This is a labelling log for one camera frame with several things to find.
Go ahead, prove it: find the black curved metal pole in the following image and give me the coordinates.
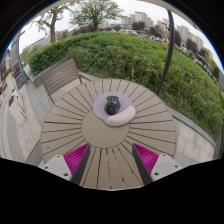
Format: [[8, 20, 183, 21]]
[[155, 9, 176, 97]]

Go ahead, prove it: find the white planter box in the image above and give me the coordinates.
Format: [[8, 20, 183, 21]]
[[8, 94, 28, 127]]

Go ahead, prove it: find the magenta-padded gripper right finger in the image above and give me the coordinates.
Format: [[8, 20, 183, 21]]
[[131, 143, 184, 186]]

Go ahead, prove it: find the tall sign board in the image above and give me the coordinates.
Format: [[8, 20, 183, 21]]
[[9, 30, 31, 90]]

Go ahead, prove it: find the grey slatted outdoor chair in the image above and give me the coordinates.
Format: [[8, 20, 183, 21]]
[[39, 57, 94, 104]]

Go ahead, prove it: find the green hedge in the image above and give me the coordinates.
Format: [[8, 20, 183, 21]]
[[26, 31, 224, 138]]

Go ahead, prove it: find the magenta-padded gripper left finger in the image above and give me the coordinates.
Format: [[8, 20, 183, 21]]
[[39, 143, 92, 186]]

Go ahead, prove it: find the black computer mouse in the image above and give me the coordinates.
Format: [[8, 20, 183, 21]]
[[103, 95, 122, 116]]

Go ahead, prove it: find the bare-trunked leaning tree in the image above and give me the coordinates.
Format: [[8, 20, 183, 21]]
[[33, 1, 73, 44]]

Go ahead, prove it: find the group of apartment buildings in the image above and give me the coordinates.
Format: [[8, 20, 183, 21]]
[[121, 10, 209, 54]]

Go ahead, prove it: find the lilac mouse pad with wrist rest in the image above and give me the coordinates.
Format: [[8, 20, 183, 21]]
[[92, 91, 137, 128]]

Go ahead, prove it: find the round leafy tree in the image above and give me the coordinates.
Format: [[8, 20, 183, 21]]
[[69, 0, 123, 33]]

